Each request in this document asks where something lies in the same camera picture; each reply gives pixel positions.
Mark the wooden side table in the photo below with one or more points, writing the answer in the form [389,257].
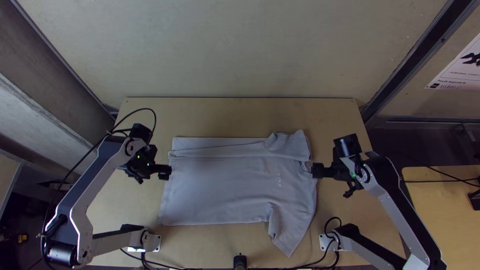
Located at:
[446,225]

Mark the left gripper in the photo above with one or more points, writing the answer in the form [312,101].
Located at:
[164,172]

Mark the white printed poster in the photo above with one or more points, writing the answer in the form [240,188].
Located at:
[459,69]

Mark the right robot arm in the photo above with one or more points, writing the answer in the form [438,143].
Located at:
[390,195]

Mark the grey t-shirt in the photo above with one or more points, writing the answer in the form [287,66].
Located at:
[232,183]

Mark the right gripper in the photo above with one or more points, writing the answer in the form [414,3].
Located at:
[318,170]

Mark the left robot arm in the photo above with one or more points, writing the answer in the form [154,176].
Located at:
[108,157]

